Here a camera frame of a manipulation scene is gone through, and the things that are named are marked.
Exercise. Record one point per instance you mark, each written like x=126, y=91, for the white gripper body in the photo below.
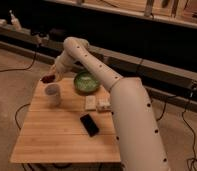
x=55, y=74

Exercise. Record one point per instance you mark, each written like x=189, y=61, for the dark red pepper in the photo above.
x=48, y=79

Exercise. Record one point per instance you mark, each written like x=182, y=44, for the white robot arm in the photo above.
x=137, y=133

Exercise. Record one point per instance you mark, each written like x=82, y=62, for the green bowl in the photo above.
x=85, y=83

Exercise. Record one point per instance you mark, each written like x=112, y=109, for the black box on ledge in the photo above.
x=57, y=35

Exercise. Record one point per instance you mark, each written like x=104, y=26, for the wooden table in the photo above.
x=55, y=134

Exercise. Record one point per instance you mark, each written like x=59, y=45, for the white tube package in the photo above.
x=103, y=105

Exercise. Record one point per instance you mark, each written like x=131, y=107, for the white spray bottle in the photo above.
x=15, y=21

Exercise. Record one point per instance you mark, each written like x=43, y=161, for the black smartphone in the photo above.
x=89, y=124

